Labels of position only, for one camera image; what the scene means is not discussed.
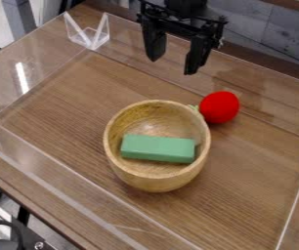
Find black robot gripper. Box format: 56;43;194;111
138;0;228;75

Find green rectangular block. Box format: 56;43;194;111
120;134;196;163

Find light wooden bowl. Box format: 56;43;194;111
102;100;210;192

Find red plush strawberry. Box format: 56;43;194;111
189;91;240;124

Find clear acrylic tray walls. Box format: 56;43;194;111
0;9;299;250

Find black metal clamp bracket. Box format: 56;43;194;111
10;218;56;250

